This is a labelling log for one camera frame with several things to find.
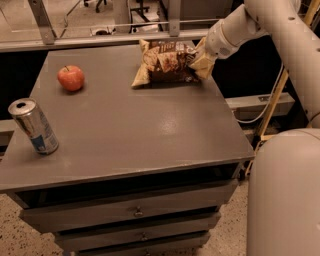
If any grey drawer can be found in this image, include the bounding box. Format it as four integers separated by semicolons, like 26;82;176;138
77;231;210;256
56;212;221;251
20;179;238;233

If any white cable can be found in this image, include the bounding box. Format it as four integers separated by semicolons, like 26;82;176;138
233;63;285;125

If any silver blue drink can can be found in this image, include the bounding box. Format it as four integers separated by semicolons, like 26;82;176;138
8;98;59;155

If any middle grey drawer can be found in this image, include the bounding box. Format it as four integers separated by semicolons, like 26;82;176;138
56;212;221;251

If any brown chip bag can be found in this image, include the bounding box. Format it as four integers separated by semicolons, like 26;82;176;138
131;40;199;88

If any top grey drawer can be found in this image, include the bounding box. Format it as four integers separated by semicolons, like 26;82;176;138
20;179;238;233

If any grey drawer cabinet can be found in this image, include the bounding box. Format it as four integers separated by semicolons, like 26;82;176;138
0;43;256;256

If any grey wall duct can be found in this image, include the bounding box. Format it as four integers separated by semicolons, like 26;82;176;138
226;92;295;121

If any metal guard railing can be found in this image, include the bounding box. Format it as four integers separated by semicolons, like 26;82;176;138
0;0;219;52

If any red apple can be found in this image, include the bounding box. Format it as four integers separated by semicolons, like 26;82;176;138
57;65;85;92

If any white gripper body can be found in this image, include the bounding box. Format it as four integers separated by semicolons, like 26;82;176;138
205;20;239;59

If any bottom grey drawer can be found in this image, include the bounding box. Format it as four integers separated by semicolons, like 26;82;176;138
77;231;210;256

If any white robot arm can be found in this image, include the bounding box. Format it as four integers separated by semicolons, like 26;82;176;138
191;0;320;256

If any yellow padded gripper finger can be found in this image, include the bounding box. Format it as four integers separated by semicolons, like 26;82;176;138
195;37;207;61
189;55;216;79

